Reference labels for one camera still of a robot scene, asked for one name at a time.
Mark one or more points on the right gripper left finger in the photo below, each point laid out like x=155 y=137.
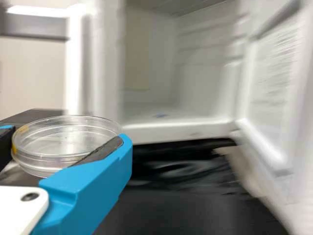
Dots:
x=6 y=147

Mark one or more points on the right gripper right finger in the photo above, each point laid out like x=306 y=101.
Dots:
x=93 y=186

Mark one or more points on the petri dish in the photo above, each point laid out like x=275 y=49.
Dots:
x=61 y=142

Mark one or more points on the white incubator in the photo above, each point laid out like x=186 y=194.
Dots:
x=151 y=73

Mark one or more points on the incubator door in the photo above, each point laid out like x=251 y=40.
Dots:
x=276 y=85

